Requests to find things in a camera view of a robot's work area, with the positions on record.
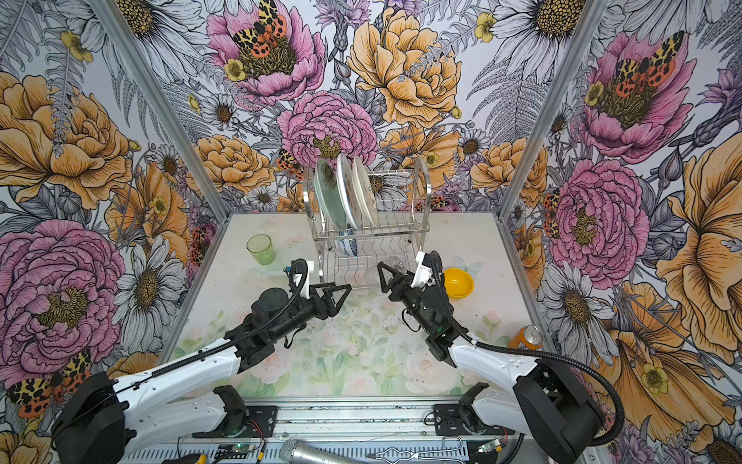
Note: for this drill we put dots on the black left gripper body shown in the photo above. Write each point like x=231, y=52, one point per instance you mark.
x=319, y=301

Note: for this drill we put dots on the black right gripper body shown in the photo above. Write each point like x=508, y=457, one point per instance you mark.
x=409, y=288

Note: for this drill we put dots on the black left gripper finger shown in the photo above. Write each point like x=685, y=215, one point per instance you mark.
x=332, y=294
x=326, y=312

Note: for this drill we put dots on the yellow plastic bowl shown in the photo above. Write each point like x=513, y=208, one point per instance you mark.
x=459, y=284

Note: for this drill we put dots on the green glass tumbler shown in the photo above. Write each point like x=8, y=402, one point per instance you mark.
x=261, y=248

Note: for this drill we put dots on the clear pink glass tumbler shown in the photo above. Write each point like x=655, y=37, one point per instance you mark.
x=371, y=275

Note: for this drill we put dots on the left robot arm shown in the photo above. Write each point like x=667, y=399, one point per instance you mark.
x=109, y=419

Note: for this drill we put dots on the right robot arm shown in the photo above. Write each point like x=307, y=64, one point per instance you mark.
x=533, y=392

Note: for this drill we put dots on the metal two-tier dish rack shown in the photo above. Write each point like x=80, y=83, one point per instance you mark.
x=403, y=198

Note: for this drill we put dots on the white rear plate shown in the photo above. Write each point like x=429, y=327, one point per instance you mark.
x=364, y=193

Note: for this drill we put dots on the white watermelon pattern plate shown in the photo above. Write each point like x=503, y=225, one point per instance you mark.
x=347, y=195

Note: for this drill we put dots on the teal rimmed plate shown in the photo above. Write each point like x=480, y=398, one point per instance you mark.
x=328, y=194

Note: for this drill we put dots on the orange soda can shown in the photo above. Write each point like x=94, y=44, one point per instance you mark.
x=528, y=337

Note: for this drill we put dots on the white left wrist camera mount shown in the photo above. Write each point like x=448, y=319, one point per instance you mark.
x=299, y=274

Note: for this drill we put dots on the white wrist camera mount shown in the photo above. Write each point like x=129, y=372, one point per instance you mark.
x=299, y=274
x=429, y=269

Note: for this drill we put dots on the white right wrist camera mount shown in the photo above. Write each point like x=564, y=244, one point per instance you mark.
x=429, y=269

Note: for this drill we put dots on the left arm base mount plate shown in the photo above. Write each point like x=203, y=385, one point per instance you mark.
x=258, y=421

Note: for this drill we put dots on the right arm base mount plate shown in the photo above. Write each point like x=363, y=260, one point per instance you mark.
x=451, y=419

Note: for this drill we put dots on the front aluminium rail base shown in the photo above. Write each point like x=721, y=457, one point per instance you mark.
x=352, y=424

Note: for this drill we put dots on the metal wire tool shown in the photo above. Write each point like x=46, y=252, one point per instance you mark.
x=449, y=450

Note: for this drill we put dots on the right rear aluminium frame post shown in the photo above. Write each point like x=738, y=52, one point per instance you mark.
x=565, y=72

